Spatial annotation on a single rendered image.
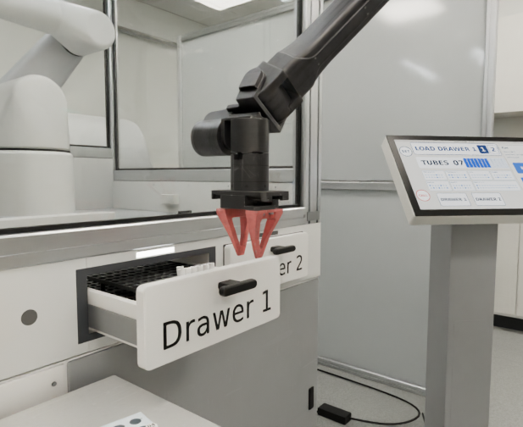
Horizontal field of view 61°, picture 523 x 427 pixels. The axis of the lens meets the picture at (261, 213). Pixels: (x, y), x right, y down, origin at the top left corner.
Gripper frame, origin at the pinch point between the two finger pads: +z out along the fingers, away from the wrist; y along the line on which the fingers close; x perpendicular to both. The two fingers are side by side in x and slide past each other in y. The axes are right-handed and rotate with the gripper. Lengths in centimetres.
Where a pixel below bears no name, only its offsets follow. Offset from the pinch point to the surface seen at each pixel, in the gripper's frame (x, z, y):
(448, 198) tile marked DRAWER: -81, -5, -7
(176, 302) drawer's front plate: 11.9, 5.8, 3.0
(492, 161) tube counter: -103, -16, -14
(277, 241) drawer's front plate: -30.6, 3.7, 16.4
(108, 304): 15.1, 7.4, 14.1
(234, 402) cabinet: -17.6, 37.2, 18.2
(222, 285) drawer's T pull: 4.1, 4.8, 1.7
